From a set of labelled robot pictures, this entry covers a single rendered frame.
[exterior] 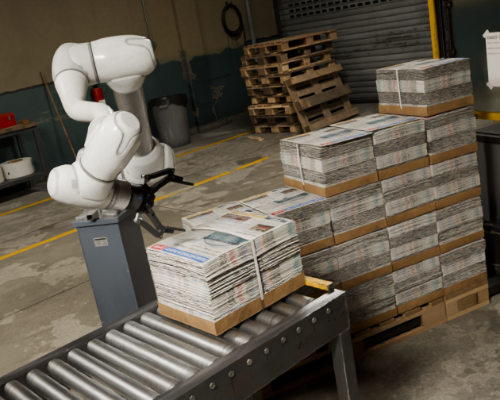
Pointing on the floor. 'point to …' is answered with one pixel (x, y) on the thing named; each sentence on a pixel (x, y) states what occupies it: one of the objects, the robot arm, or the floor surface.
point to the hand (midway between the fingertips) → (183, 206)
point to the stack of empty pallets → (275, 86)
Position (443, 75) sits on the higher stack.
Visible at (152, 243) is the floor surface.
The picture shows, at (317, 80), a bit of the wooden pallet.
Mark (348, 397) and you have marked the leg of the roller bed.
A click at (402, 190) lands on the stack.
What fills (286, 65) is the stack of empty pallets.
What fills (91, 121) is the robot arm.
